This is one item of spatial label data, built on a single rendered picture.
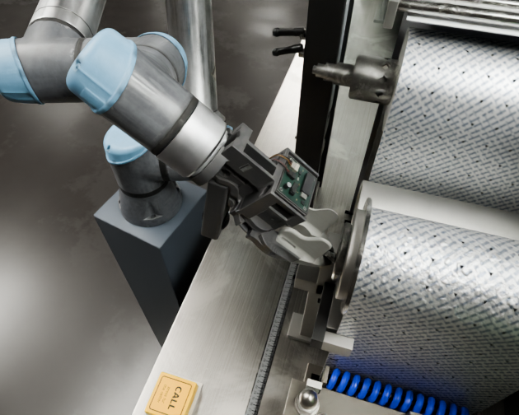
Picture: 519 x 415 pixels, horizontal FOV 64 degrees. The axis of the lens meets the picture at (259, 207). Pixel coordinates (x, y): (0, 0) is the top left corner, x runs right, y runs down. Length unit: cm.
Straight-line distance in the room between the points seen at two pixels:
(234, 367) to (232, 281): 18
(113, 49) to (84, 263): 177
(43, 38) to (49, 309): 162
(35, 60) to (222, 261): 56
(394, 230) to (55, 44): 44
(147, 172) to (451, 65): 59
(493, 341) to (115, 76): 48
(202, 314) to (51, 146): 204
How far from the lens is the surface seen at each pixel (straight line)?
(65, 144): 274
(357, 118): 128
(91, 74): 42
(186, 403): 80
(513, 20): 61
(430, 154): 64
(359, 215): 50
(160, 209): 98
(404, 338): 56
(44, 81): 55
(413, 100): 58
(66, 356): 195
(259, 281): 90
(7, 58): 57
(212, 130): 43
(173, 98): 42
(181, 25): 83
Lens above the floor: 169
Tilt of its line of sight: 51 degrees down
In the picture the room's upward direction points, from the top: straight up
